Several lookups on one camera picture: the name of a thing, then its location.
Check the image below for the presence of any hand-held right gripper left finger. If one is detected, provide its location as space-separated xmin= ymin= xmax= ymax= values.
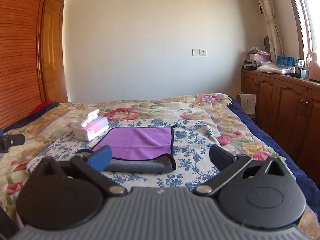
xmin=29 ymin=145 xmax=127 ymax=197

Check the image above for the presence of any wooden window frame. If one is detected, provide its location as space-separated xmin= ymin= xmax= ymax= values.
xmin=285 ymin=0 xmax=320 ymax=57

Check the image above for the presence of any cardboard box with white paper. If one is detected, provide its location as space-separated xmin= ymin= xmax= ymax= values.
xmin=236 ymin=94 xmax=258 ymax=123

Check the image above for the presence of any beige patterned curtain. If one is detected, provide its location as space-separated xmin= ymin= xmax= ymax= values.
xmin=250 ymin=0 xmax=284 ymax=63

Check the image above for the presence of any red cloth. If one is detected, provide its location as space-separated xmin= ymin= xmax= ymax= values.
xmin=31 ymin=100 xmax=54 ymax=115

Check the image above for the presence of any floral quilt bed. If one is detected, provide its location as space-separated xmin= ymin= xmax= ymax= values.
xmin=0 ymin=94 xmax=288 ymax=220

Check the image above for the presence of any pink thermos jug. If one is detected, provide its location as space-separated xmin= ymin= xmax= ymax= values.
xmin=305 ymin=52 xmax=320 ymax=82

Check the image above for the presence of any wooden door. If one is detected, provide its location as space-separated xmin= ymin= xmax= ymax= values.
xmin=41 ymin=0 xmax=69 ymax=103

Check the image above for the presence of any blue box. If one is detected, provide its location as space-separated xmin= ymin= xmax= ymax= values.
xmin=277 ymin=56 xmax=295 ymax=67

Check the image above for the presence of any white cloth blue floral print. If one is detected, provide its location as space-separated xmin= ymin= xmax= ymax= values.
xmin=26 ymin=119 xmax=222 ymax=193

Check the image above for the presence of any wooden cabinet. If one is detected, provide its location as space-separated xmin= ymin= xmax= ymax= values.
xmin=240 ymin=69 xmax=320 ymax=178

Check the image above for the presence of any navy blue blanket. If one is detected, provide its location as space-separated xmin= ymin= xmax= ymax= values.
xmin=226 ymin=96 xmax=320 ymax=220

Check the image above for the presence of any wooden louvered wardrobe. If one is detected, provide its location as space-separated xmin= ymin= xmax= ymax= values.
xmin=0 ymin=0 xmax=52 ymax=130

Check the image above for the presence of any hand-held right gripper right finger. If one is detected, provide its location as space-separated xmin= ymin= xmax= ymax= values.
xmin=194 ymin=144 xmax=296 ymax=197

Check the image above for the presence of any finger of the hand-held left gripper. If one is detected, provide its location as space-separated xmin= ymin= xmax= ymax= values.
xmin=0 ymin=129 xmax=26 ymax=153

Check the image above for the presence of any clear plastic bag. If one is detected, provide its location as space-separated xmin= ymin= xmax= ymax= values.
xmin=255 ymin=61 xmax=292 ymax=75

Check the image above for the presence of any stack of dark books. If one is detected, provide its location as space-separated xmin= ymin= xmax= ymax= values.
xmin=242 ymin=60 xmax=258 ymax=71

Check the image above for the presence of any purple and grey towel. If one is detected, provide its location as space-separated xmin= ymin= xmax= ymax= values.
xmin=76 ymin=124 xmax=178 ymax=173

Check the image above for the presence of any pink white tissue box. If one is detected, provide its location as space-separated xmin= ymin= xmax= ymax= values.
xmin=72 ymin=109 xmax=109 ymax=142

